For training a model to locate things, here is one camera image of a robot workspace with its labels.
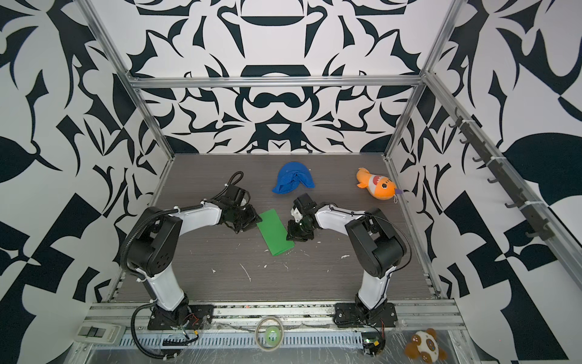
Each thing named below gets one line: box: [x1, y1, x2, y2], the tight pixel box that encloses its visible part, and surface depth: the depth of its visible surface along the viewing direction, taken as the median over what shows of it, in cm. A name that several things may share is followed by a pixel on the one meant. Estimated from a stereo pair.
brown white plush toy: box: [404, 327, 448, 364], surface depth 69 cm
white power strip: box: [75, 321, 126, 345], surface depth 70 cm
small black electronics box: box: [362, 332, 386, 357], surface depth 73 cm
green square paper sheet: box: [256, 208, 295, 257], surface depth 94 cm
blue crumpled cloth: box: [272, 161, 316, 195], surface depth 107 cm
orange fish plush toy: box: [356, 167, 398, 201], surface depth 101 cm
